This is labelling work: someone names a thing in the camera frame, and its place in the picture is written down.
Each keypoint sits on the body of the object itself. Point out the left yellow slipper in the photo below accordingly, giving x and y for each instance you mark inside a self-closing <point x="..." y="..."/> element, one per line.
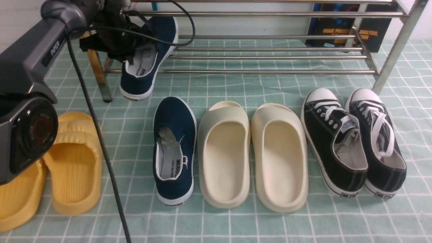
<point x="19" y="199"/>

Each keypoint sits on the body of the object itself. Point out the left black canvas sneaker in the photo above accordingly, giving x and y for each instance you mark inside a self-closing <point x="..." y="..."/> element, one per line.
<point x="334" y="136"/>

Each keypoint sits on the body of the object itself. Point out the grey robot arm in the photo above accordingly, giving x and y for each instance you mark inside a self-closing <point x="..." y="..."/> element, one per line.
<point x="29" y="122"/>

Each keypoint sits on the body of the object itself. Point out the black book with orange text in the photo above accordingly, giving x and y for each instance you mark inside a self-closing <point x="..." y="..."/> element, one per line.
<point x="372" y="31"/>

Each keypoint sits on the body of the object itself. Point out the left cream slipper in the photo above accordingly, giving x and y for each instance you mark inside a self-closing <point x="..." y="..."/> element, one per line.
<point x="223" y="146"/>

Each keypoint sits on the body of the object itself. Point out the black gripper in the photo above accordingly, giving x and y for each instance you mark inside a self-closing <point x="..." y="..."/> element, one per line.
<point x="115" y="33"/>

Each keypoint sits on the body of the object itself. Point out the right cream slipper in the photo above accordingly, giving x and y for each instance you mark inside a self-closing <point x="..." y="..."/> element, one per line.
<point x="280" y="149"/>

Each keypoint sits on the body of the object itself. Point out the yellow slipper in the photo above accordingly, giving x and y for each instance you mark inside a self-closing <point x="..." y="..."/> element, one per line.
<point x="75" y="164"/>
<point x="19" y="199"/>

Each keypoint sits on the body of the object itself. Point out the cream slipper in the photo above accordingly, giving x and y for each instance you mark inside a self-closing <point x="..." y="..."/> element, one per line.
<point x="280" y="149"/>
<point x="223" y="146"/>

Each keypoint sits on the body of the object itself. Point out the steel shoe rack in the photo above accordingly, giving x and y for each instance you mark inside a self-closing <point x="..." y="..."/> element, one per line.
<point x="355" y="48"/>

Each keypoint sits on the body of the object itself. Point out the right yellow slipper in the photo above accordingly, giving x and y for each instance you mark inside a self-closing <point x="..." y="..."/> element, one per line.
<point x="75" y="164"/>

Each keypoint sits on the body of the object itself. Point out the black canvas sneaker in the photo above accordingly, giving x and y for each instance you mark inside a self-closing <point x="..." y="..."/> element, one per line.
<point x="334" y="136"/>
<point x="387" y="169"/>

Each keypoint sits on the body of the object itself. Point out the navy canvas shoe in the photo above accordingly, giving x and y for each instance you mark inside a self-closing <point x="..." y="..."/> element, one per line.
<point x="174" y="131"/>
<point x="137" y="79"/>

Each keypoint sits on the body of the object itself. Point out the right black canvas sneaker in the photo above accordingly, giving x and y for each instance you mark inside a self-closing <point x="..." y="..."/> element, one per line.
<point x="387" y="169"/>

